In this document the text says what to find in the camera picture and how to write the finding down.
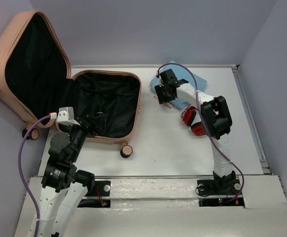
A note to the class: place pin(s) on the pink hard-shell suitcase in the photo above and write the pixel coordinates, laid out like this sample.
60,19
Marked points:
36,79

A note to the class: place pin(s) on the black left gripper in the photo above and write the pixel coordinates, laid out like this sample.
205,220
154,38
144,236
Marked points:
92,130

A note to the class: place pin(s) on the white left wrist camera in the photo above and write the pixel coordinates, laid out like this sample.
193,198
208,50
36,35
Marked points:
66,116

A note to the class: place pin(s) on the light blue cloth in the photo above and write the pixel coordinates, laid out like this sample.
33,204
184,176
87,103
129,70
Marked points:
180,73

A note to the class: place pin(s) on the red and black headphones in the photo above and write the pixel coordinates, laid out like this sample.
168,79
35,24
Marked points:
188,116

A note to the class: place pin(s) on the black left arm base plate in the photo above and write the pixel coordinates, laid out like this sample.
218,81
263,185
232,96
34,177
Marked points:
99,197

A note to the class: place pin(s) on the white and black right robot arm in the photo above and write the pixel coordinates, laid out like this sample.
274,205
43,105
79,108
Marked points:
215,121

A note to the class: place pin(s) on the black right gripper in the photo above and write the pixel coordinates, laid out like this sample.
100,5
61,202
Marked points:
159,89

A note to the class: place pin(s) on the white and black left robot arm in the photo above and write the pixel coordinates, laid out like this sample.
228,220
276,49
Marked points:
63,185

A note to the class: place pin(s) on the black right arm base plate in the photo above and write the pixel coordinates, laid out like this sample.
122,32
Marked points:
211,196

